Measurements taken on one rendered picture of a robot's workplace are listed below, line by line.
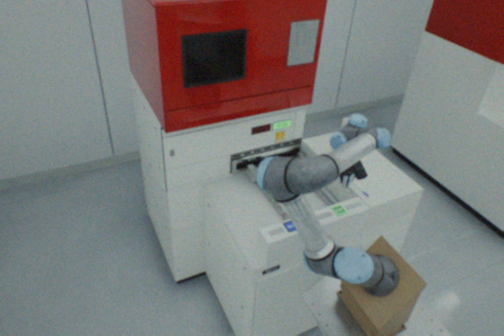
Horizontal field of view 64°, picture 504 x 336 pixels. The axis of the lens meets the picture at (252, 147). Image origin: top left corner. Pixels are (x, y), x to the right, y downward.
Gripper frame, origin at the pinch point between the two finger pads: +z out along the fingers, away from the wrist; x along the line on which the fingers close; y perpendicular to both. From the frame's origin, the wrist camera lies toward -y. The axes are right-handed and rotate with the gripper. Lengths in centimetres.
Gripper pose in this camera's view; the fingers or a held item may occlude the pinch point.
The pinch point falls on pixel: (345, 187)
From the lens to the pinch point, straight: 186.4
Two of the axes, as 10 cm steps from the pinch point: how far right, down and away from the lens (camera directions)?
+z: -0.5, 8.2, 5.7
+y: -4.4, -5.3, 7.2
